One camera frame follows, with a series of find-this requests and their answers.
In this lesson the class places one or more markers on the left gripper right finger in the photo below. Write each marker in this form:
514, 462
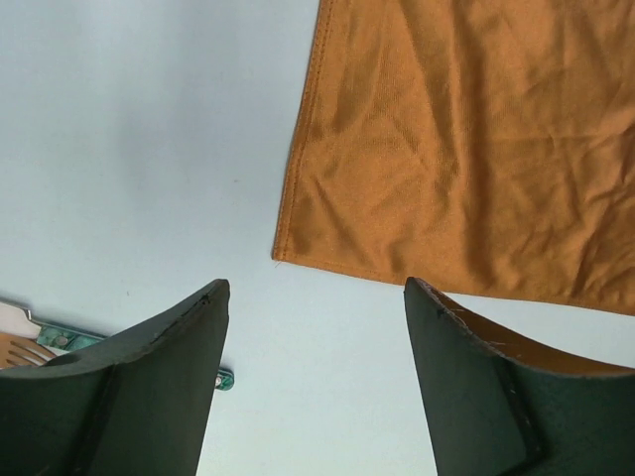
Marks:
500, 403

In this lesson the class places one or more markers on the orange cloth napkin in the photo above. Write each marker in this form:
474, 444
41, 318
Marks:
485, 147

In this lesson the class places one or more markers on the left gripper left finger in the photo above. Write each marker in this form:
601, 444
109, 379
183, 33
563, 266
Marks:
136, 403

